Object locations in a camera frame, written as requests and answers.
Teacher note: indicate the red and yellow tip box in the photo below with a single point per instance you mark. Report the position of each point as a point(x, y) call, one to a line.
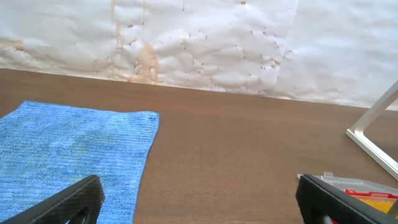
point(370, 193)

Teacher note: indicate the blue cloth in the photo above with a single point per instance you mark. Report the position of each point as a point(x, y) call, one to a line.
point(71, 146)

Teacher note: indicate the white and blue stand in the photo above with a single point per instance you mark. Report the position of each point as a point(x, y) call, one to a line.
point(370, 146)

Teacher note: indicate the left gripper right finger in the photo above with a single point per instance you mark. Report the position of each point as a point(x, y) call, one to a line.
point(326, 202)

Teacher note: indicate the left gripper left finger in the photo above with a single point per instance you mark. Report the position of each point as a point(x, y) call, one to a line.
point(74, 199)

